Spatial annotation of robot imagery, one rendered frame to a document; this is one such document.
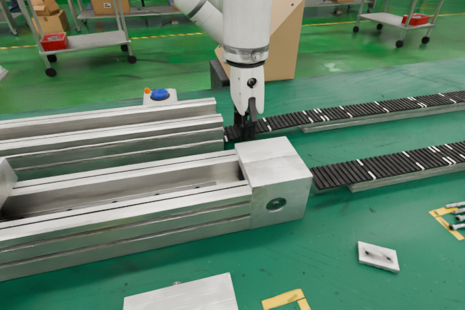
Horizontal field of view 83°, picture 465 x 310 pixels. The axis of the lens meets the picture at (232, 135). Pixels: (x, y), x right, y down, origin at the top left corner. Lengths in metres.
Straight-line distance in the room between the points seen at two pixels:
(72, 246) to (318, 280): 0.32
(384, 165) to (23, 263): 0.57
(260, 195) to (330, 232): 0.13
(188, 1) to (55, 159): 0.55
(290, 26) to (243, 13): 0.41
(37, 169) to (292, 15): 0.72
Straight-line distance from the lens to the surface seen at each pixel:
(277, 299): 0.39
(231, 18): 0.47
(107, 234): 0.40
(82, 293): 0.43
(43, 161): 0.58
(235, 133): 0.59
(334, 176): 0.50
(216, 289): 0.29
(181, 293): 0.29
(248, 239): 0.43
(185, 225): 0.39
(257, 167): 0.39
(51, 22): 5.38
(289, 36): 0.86
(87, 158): 0.57
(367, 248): 0.45
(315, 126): 0.66
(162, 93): 0.66
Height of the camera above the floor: 1.14
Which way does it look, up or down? 36 degrees down
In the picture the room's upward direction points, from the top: straight up
